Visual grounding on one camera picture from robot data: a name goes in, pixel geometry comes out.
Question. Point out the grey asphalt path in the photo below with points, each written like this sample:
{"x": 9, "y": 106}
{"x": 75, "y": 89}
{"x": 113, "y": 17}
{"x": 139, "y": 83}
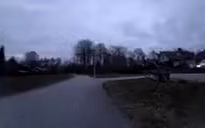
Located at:
{"x": 68, "y": 103}

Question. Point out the grass strip behind junction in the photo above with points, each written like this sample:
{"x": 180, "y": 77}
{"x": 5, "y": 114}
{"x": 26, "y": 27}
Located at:
{"x": 116, "y": 75}

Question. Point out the dark house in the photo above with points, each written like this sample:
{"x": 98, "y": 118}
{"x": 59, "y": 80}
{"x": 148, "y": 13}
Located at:
{"x": 176, "y": 57}

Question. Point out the dark bush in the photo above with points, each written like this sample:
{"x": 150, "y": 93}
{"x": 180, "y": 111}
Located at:
{"x": 161, "y": 71}

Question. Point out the dark grass verge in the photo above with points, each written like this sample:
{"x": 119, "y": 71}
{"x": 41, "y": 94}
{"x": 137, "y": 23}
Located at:
{"x": 163, "y": 103}

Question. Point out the pale lamp post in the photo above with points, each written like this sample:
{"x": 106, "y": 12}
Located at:
{"x": 94, "y": 65}

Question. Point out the dark conifer tree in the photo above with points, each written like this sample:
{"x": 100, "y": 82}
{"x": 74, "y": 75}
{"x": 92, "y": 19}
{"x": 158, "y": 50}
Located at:
{"x": 0, "y": 56}

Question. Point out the grey side road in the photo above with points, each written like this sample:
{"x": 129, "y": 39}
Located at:
{"x": 193, "y": 77}

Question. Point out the row of bare trees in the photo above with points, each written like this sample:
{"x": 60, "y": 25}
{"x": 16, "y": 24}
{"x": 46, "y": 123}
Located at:
{"x": 100, "y": 56}

